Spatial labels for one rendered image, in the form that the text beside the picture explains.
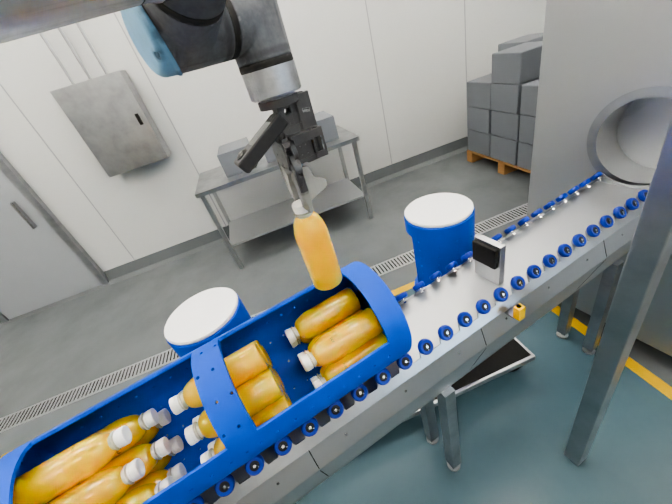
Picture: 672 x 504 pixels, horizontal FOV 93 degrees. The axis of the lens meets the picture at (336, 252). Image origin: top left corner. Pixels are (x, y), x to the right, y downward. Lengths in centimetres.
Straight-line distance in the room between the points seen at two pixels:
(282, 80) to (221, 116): 332
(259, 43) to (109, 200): 382
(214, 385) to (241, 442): 13
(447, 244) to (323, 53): 302
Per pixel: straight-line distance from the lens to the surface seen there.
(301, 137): 60
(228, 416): 75
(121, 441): 88
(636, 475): 198
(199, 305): 133
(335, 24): 404
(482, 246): 111
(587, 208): 161
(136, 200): 422
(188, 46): 50
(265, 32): 57
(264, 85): 57
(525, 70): 371
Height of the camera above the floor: 173
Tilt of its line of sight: 33 degrees down
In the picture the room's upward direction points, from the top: 18 degrees counter-clockwise
